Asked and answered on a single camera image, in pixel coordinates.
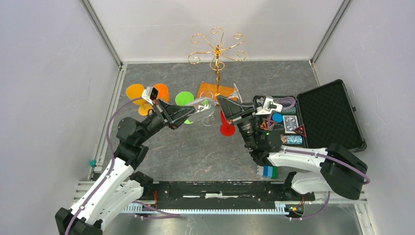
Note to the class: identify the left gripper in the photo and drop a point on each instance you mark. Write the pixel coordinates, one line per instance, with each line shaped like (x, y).
(176, 110)

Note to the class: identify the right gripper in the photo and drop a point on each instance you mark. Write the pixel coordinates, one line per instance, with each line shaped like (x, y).
(232, 110)

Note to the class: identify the red wine glass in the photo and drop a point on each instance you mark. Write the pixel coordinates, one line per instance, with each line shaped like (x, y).
(226, 129)

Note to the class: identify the green wine glass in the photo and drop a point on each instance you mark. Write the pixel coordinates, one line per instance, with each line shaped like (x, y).
(183, 98)

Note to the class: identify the orange wine glass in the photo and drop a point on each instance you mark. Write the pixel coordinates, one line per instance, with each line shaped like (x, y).
(163, 92)

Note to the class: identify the clear flute glass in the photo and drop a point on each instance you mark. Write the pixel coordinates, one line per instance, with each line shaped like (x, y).
(209, 121)

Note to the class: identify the yellow wine glass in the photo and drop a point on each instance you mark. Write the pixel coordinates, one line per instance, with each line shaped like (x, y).
(135, 91)

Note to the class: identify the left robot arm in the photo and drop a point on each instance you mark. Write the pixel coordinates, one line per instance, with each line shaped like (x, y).
(119, 184)

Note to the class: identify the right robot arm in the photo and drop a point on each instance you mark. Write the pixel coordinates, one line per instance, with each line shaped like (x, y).
(325, 169)

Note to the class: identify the blue round chip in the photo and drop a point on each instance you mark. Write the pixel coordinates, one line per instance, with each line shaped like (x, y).
(277, 117)

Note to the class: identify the blue playing card deck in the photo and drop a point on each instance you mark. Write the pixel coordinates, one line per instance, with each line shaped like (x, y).
(290, 123)

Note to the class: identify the blue green brick stack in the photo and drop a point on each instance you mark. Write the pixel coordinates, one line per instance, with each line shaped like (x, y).
(268, 171)

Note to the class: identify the black poker chip case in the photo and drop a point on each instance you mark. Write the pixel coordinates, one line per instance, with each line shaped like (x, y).
(325, 116)

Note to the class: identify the teal small object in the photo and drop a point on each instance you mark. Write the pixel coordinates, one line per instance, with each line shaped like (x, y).
(92, 163)

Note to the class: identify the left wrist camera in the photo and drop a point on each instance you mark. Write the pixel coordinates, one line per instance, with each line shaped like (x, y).
(150, 94)

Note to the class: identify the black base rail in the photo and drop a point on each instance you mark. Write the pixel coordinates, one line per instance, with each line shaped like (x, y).
(213, 195)

